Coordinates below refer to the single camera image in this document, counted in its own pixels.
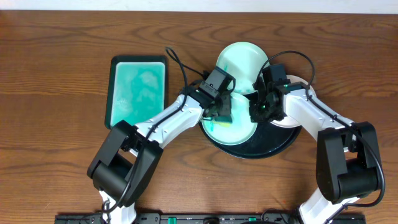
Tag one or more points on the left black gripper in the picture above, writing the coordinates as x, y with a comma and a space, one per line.
224, 109

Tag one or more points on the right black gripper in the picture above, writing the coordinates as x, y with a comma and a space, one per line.
255, 115

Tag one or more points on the white plate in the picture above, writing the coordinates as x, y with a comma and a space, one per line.
288, 122

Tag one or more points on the rectangular dark green tray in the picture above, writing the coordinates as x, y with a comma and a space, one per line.
137, 88

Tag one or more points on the round black tray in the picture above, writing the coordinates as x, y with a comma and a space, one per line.
267, 140

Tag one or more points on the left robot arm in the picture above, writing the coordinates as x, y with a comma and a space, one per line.
125, 163

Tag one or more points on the mint plate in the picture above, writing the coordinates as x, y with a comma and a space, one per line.
243, 61
239, 130

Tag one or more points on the green scouring sponge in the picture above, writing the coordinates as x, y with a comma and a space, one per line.
223, 119

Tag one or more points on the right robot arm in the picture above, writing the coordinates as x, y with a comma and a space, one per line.
348, 164

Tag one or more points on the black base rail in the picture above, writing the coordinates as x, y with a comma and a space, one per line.
156, 218

